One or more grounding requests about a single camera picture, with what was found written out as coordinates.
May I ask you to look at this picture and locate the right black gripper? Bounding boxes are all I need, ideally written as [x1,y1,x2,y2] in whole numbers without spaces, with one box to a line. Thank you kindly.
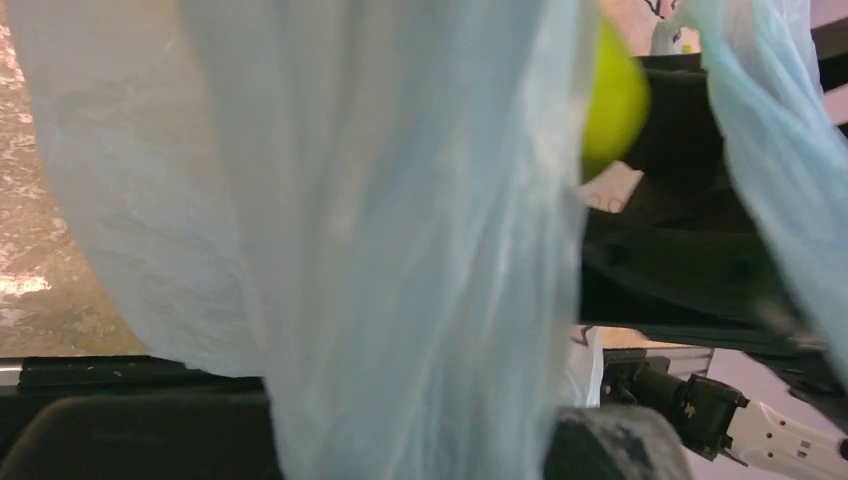
[579,54,847,411]

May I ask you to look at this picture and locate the green fake pear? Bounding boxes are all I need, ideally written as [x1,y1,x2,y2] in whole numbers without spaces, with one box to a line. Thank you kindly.
[581,15,650,183]

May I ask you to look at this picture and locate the light blue plastic bag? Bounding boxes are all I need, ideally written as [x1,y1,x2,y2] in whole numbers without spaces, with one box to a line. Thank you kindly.
[1,1,847,479]

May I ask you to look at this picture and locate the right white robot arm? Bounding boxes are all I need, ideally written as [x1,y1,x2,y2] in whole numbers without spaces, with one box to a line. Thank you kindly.
[580,53,847,479]

